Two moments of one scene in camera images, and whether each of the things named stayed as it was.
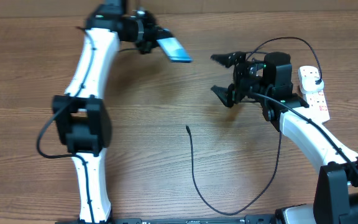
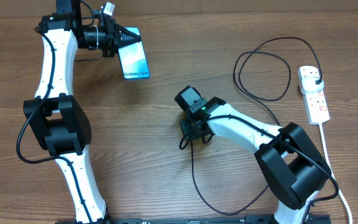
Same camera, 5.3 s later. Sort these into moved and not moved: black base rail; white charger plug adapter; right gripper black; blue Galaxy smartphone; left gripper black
Moved: right gripper black; blue Galaxy smartphone; left gripper black
Not moved: black base rail; white charger plug adapter
